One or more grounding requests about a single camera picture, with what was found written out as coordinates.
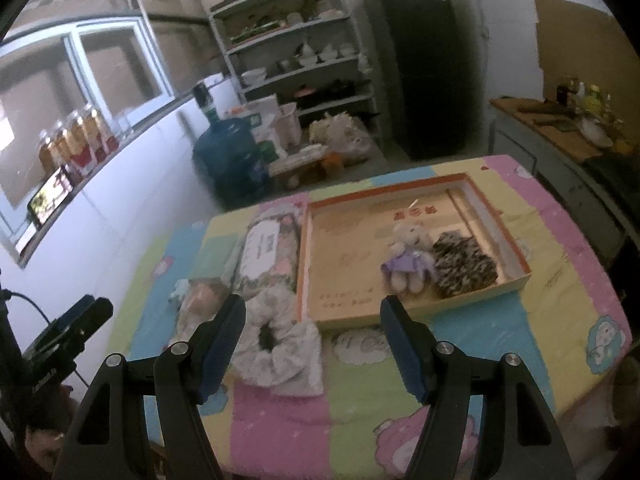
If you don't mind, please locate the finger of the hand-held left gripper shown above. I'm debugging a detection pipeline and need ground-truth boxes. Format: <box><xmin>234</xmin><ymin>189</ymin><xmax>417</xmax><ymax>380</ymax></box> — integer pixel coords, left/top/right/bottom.
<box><xmin>51</xmin><ymin>295</ymin><xmax>115</xmax><ymax>356</ymax></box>

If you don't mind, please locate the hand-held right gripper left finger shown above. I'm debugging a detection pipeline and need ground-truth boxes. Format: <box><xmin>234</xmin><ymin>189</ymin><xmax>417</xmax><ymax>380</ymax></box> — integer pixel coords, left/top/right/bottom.
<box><xmin>59</xmin><ymin>292</ymin><xmax>247</xmax><ymax>480</ymax></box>

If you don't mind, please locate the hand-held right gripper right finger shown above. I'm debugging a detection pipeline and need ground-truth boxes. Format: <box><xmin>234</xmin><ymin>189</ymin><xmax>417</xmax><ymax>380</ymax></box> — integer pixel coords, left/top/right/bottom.
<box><xmin>379</xmin><ymin>295</ymin><xmax>576</xmax><ymax>480</ymax></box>

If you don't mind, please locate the person's left hand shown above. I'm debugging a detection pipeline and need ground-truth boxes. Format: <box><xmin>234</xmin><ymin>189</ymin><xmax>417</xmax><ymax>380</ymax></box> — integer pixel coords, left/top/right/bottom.
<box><xmin>22</xmin><ymin>384</ymin><xmax>82</xmax><ymax>472</ymax></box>

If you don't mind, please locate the pink tissue pack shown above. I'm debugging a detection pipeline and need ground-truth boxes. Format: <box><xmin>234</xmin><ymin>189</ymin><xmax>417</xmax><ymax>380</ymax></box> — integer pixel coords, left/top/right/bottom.
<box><xmin>176</xmin><ymin>279</ymin><xmax>227</xmax><ymax>343</ymax></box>

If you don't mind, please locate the small pale plush toy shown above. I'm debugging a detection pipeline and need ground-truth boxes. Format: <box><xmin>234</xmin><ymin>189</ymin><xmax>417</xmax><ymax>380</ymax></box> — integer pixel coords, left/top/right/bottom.
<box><xmin>167</xmin><ymin>280</ymin><xmax>192</xmax><ymax>307</ymax></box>

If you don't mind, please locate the teddy bear in purple dress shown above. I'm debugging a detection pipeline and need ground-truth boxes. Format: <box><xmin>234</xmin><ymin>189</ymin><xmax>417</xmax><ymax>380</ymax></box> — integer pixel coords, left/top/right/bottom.
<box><xmin>381</xmin><ymin>220</ymin><xmax>437</xmax><ymax>294</ymax></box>

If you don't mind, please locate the floral tissue pack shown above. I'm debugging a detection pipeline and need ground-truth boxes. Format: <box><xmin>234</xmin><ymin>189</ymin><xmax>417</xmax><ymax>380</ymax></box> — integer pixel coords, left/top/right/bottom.
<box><xmin>231</xmin><ymin>206</ymin><xmax>307</xmax><ymax>297</ymax></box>

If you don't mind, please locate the leopard print cloth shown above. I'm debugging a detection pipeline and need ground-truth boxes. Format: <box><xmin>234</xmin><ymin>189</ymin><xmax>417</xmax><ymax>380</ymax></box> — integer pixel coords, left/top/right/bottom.
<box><xmin>431</xmin><ymin>230</ymin><xmax>499</xmax><ymax>299</ymax></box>

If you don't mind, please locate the phone with lit screen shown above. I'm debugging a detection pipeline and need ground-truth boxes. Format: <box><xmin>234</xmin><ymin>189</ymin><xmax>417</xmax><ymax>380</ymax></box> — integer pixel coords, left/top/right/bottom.
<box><xmin>26</xmin><ymin>166</ymin><xmax>76</xmax><ymax>227</ymax></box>

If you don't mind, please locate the row of drink bottles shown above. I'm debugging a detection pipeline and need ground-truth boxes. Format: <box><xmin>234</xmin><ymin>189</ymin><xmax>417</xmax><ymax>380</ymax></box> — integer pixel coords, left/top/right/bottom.
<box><xmin>38</xmin><ymin>104</ymin><xmax>122</xmax><ymax>187</ymax></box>

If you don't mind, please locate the blue water jug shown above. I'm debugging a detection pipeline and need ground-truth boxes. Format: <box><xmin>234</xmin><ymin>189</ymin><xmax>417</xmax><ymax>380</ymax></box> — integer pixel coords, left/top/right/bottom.
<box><xmin>192</xmin><ymin>85</ymin><xmax>272</xmax><ymax>209</ymax></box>

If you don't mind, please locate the low wooden stool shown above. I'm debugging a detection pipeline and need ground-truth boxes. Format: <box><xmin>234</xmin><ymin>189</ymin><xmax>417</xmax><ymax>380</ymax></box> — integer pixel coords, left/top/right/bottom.
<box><xmin>266</xmin><ymin>144</ymin><xmax>347</xmax><ymax>192</ymax></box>

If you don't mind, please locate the plastic bag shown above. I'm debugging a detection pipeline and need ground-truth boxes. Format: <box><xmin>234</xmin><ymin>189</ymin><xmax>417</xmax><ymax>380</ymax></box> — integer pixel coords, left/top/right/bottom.
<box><xmin>306</xmin><ymin>111</ymin><xmax>372</xmax><ymax>167</ymax></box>

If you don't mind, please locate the white carton with green label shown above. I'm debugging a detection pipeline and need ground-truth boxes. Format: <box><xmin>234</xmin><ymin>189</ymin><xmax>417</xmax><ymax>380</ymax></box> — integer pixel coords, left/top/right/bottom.
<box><xmin>244</xmin><ymin>94</ymin><xmax>282</xmax><ymax>162</ymax></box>

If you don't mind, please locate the wooden counter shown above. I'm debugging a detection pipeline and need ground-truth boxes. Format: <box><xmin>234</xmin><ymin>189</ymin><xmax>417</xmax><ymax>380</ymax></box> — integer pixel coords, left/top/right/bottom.
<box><xmin>487</xmin><ymin>95</ymin><xmax>640</xmax><ymax>273</ymax></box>

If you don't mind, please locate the black refrigerator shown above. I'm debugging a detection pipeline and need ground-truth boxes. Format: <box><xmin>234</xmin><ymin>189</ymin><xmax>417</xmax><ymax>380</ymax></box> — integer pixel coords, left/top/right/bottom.
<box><xmin>363</xmin><ymin>0</ymin><xmax>477</xmax><ymax>162</ymax></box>

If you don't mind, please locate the grey metal shelf rack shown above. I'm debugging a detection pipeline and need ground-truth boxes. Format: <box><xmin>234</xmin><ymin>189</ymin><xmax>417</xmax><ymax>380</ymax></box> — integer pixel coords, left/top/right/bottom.
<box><xmin>207</xmin><ymin>0</ymin><xmax>382</xmax><ymax>147</ymax></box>

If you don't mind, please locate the cluster of condiment bottles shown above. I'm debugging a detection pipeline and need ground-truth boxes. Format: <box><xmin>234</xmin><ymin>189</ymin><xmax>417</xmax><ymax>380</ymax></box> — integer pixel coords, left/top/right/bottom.
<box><xmin>555</xmin><ymin>77</ymin><xmax>627</xmax><ymax>152</ymax></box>

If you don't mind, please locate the black cable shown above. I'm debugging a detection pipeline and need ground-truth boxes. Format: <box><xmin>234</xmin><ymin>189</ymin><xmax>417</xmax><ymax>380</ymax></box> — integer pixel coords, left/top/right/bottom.
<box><xmin>0</xmin><ymin>287</ymin><xmax>57</xmax><ymax>326</ymax></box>

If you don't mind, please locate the window frame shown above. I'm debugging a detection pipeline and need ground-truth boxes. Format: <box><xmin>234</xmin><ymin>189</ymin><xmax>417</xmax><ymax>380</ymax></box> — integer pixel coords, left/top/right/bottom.
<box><xmin>0</xmin><ymin>14</ymin><xmax>177</xmax><ymax>263</ymax></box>

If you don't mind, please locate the cardboard sheet on wall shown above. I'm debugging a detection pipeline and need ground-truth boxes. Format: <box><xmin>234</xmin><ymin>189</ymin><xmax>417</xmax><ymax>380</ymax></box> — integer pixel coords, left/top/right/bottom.
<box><xmin>533</xmin><ymin>0</ymin><xmax>627</xmax><ymax>107</ymax></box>

